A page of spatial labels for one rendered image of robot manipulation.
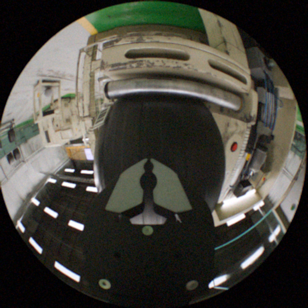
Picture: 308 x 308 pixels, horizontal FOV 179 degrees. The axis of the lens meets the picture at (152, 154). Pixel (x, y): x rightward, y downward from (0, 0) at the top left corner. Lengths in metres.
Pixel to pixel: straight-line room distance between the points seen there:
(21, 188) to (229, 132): 11.81
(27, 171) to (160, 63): 11.60
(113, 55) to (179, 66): 0.12
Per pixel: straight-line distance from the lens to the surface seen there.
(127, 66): 0.20
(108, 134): 0.17
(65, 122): 4.57
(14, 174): 11.24
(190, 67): 0.21
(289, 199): 0.69
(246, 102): 0.32
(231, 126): 0.40
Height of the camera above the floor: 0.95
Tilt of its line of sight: 28 degrees up
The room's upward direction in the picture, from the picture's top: 180 degrees clockwise
